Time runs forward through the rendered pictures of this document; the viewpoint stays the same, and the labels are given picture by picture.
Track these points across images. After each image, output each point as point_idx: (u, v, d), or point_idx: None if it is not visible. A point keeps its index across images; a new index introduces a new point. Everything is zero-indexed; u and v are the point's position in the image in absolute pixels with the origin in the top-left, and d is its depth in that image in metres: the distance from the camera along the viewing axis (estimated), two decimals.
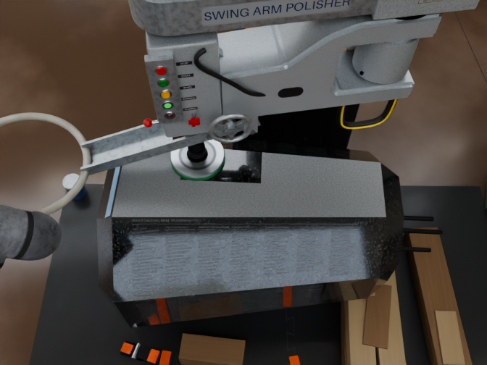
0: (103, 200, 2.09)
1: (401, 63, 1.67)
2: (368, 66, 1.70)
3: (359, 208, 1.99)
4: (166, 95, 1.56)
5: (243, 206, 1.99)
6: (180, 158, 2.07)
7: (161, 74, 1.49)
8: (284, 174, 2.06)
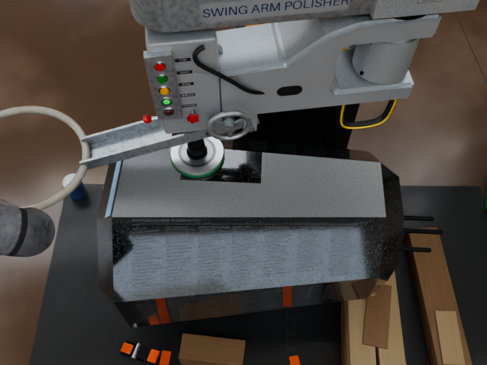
0: (103, 200, 2.09)
1: (401, 63, 1.67)
2: (368, 66, 1.70)
3: (359, 208, 1.99)
4: (164, 91, 1.57)
5: (243, 206, 1.99)
6: (180, 146, 2.10)
7: (160, 71, 1.49)
8: (284, 174, 2.06)
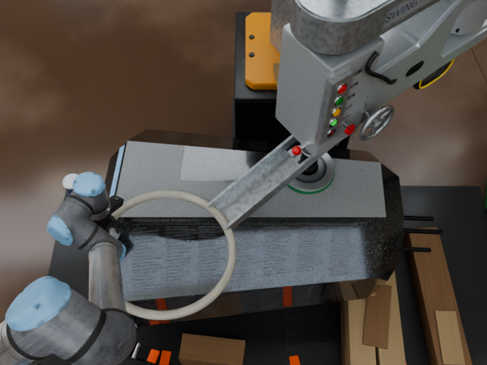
0: None
1: None
2: (466, 22, 1.81)
3: (359, 208, 1.99)
4: (338, 112, 1.53)
5: None
6: None
7: (343, 92, 1.45)
8: None
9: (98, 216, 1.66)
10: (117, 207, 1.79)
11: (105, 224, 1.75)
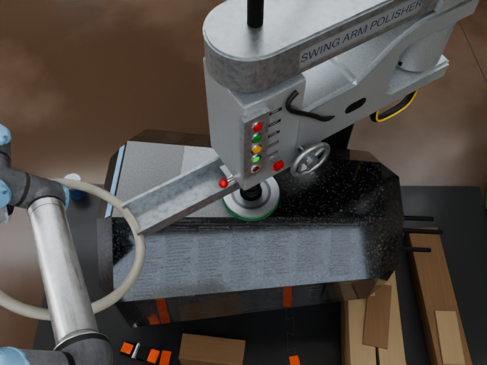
0: (103, 200, 2.09)
1: (440, 48, 1.70)
2: (408, 56, 1.73)
3: (359, 208, 1.99)
4: (258, 149, 1.46)
5: None
6: (254, 208, 1.92)
7: (258, 130, 1.38)
8: (284, 174, 2.06)
9: None
10: None
11: None
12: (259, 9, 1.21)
